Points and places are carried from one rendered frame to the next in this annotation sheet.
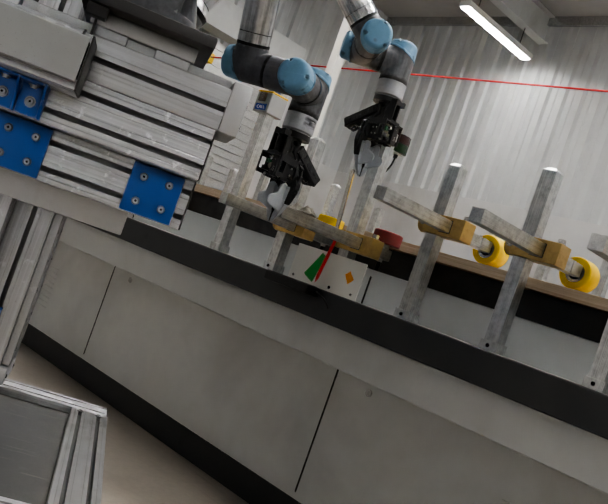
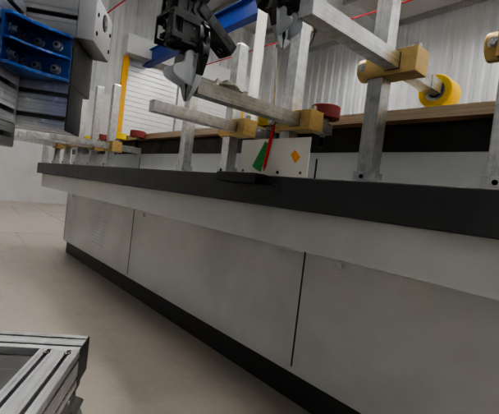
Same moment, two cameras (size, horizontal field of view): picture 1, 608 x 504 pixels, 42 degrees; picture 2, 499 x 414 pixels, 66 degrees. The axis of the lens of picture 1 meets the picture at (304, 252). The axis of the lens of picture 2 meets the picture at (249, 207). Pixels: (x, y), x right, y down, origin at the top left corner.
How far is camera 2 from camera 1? 1.11 m
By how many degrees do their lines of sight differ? 5
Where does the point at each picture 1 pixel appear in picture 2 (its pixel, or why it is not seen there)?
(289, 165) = (189, 24)
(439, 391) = (432, 255)
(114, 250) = (120, 195)
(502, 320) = not seen: outside the picture
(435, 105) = (329, 91)
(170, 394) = (182, 293)
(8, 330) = not seen: outside the picture
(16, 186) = not seen: outside the picture
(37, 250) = not seen: outside the picture
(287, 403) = (268, 287)
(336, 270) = (281, 154)
